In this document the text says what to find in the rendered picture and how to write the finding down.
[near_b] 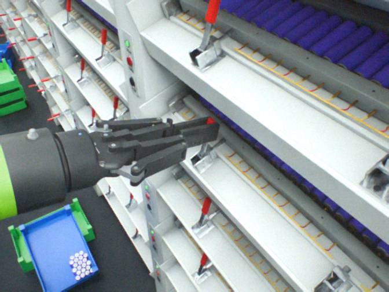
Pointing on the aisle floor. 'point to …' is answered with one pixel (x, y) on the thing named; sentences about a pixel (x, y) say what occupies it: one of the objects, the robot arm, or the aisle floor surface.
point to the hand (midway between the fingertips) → (195, 132)
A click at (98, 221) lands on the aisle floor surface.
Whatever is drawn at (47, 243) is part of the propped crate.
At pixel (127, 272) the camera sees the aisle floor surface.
